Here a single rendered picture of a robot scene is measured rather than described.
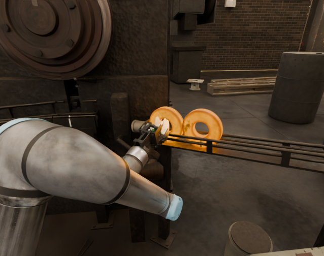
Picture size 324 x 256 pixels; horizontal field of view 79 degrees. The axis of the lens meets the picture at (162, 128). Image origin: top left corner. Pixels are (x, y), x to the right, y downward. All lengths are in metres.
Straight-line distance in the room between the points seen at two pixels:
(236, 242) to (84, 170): 0.49
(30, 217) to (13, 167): 0.10
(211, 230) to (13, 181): 1.13
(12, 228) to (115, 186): 0.19
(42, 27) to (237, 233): 0.93
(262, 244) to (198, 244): 0.64
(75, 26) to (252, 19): 7.35
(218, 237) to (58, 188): 1.11
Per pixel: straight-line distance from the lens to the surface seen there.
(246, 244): 0.68
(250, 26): 7.93
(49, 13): 0.87
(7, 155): 0.42
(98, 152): 0.34
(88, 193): 0.35
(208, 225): 1.38
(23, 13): 0.90
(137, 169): 0.66
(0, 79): 1.21
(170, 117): 0.81
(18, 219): 0.45
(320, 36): 4.65
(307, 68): 3.04
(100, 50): 0.92
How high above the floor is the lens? 1.04
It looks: 24 degrees down
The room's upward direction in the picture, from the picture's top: straight up
